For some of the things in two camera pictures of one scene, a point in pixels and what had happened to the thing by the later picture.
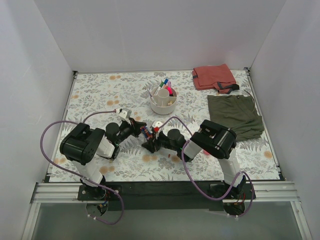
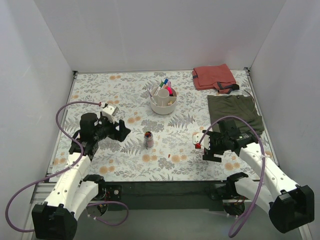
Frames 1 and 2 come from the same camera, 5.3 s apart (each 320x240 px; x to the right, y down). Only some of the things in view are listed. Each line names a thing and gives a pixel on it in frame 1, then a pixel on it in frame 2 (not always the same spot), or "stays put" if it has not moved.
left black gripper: (134, 125) -> (117, 129)
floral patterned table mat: (158, 128) stays put
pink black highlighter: (170, 91) stays put
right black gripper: (152, 141) -> (213, 146)
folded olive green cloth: (237, 112) stays put
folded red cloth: (218, 77) stays put
